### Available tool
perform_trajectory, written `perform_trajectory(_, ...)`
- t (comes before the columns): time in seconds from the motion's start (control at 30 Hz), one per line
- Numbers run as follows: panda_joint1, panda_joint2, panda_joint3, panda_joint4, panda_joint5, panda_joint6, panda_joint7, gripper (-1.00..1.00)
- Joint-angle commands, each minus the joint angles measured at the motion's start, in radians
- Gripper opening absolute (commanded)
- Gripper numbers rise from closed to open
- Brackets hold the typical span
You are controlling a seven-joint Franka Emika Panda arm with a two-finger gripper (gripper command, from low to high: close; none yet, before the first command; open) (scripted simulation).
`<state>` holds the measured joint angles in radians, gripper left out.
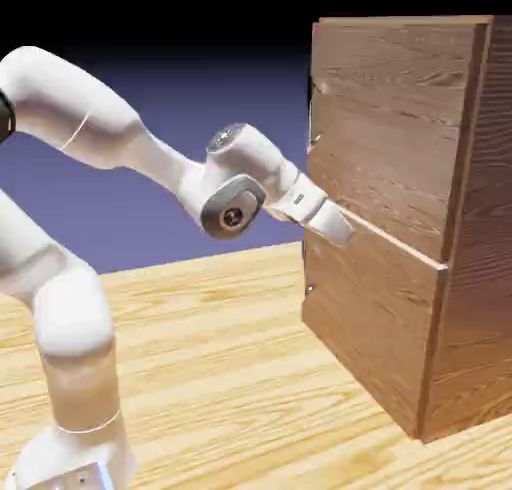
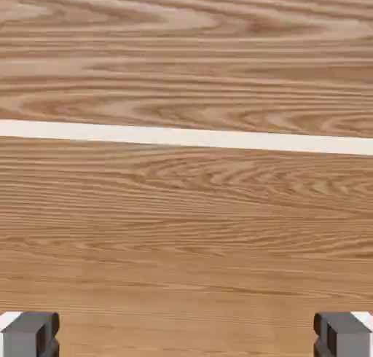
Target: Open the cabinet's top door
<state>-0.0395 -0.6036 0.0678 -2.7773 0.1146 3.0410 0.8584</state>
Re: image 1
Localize tall wooden cabinet door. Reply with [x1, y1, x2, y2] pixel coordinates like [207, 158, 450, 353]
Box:
[306, 16, 495, 262]

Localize short wooden cabinet door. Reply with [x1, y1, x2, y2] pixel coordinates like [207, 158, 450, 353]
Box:
[300, 206, 449, 439]

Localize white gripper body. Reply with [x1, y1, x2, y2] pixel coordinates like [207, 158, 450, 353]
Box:
[305, 198, 356, 247]

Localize brown wooden cabinet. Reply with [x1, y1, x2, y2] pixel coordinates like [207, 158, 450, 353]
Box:
[300, 14, 512, 445]

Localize long dark door handle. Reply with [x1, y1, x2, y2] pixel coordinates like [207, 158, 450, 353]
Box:
[306, 73, 322, 154]

